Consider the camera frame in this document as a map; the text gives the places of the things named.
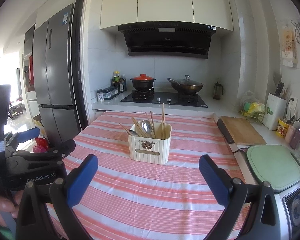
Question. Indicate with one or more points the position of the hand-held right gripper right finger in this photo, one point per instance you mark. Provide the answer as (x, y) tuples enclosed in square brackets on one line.
[(212, 180)]

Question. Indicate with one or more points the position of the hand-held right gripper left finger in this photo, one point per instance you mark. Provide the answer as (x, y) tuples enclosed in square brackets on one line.
[(82, 177)]

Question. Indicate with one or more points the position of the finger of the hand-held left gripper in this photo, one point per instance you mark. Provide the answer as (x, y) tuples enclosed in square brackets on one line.
[(62, 147), (27, 132)]

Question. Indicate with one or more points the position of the white ribbed utensil holder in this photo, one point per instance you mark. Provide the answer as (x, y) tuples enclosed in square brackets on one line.
[(150, 155)]

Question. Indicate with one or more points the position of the small silver spoon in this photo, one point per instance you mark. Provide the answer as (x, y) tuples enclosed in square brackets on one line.
[(133, 133)]

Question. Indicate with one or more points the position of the person's left hand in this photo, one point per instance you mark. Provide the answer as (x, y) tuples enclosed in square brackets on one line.
[(2, 205)]

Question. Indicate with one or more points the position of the yellow bag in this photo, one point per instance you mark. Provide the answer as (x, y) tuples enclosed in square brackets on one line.
[(39, 127)]

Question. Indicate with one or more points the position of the red bag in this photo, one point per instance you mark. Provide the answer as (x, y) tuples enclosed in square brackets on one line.
[(41, 144)]

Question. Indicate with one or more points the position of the black padded bar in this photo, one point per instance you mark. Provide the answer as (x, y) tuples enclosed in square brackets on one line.
[(223, 131)]

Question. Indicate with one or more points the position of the red hanging cloth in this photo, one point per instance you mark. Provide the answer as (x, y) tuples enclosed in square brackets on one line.
[(30, 70)]

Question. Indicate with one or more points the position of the wooden cutting board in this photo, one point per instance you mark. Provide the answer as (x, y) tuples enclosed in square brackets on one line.
[(242, 130)]

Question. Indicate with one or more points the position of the grey refrigerator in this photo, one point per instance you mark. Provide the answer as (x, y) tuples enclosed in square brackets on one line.
[(57, 80)]

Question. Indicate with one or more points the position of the pink striped tablecloth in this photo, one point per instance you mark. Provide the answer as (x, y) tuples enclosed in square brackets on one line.
[(152, 192)]

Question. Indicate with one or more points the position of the green cutting board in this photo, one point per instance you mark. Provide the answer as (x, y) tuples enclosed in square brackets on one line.
[(272, 165)]

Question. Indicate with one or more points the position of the spice jar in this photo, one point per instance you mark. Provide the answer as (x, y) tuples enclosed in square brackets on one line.
[(107, 93), (100, 96), (114, 91)]

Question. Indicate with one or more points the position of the dark glass cabinet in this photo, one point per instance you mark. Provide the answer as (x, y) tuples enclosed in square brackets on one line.
[(28, 42)]

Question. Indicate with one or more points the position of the steel sink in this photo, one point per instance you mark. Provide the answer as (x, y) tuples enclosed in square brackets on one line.
[(287, 195)]

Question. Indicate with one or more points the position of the green and yellow plastic bags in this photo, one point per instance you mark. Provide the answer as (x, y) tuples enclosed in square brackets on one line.
[(251, 107)]

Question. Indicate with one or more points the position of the yellow printed cup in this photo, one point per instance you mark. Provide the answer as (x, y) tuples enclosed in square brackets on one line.
[(282, 128)]

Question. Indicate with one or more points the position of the dark sauce bottle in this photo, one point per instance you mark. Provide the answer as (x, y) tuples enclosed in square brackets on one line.
[(116, 78), (122, 83)]

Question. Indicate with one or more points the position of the dark water jug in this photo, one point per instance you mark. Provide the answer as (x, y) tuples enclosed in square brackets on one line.
[(218, 91)]

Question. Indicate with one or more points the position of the blue and white bowl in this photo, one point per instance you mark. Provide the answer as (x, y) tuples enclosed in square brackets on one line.
[(296, 210)]

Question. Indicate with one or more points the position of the pink cup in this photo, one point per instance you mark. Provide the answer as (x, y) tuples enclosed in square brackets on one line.
[(289, 133)]

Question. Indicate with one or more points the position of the white knife block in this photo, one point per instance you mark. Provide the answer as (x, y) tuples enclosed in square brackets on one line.
[(273, 112)]

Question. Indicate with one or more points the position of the black gas hob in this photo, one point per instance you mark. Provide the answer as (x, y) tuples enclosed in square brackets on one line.
[(165, 100)]

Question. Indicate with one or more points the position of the purple soap bottle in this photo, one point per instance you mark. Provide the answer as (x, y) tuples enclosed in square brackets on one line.
[(297, 137)]

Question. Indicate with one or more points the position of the wok with glass lid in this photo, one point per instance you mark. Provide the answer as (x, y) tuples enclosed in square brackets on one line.
[(187, 87)]

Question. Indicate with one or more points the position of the black clay pot red lid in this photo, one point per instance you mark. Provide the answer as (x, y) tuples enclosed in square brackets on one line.
[(142, 82)]

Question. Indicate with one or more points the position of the black range hood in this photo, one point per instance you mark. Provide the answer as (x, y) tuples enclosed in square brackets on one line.
[(165, 45)]

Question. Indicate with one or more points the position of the hanging paper packet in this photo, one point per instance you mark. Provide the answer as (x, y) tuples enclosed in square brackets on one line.
[(288, 47)]

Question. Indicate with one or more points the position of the white wall socket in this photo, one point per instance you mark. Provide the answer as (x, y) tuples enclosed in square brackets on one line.
[(293, 102)]

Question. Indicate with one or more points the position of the white wall cabinet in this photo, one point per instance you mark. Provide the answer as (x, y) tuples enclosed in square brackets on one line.
[(165, 2)]

